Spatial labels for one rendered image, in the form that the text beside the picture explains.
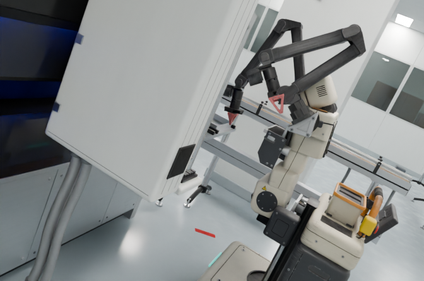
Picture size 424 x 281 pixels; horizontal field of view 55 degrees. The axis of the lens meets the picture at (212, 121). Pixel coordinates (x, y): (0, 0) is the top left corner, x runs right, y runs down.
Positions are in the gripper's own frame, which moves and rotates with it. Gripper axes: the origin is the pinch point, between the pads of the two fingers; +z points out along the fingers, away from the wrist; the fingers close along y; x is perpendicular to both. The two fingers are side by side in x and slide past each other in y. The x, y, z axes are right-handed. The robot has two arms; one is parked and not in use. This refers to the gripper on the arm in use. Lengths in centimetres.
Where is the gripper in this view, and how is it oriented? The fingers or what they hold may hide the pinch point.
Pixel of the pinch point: (230, 123)
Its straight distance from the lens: 232.1
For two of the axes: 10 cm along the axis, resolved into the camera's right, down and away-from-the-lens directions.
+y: -9.0, -2.8, 3.3
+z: -2.3, 9.5, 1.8
